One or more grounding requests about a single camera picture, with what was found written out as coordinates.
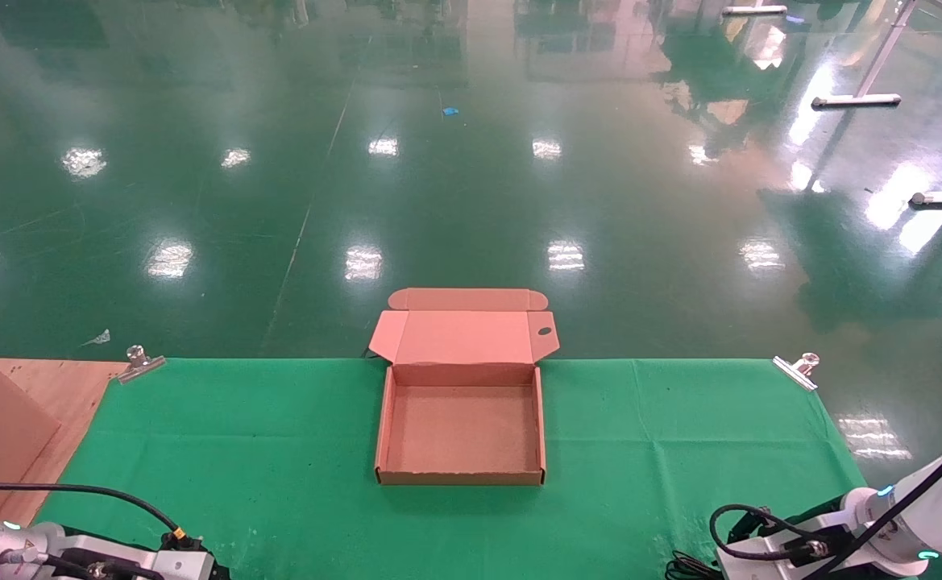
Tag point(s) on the metal binder clip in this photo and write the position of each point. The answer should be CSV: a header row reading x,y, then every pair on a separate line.
x,y
139,366
797,370

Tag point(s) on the white table leg with foot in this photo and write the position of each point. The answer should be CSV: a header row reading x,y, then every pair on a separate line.
x,y
857,101

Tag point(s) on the right wrist silver housing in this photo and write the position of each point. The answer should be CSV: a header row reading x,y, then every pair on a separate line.
x,y
761,570

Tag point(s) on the green table cloth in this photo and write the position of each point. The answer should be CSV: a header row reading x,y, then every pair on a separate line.
x,y
301,499

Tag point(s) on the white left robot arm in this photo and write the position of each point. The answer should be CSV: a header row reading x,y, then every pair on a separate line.
x,y
35,536

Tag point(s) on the open brown cardboard box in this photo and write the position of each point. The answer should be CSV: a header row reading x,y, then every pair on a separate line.
x,y
462,427

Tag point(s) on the white scrap of litter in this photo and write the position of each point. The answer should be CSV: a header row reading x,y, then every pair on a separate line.
x,y
98,339

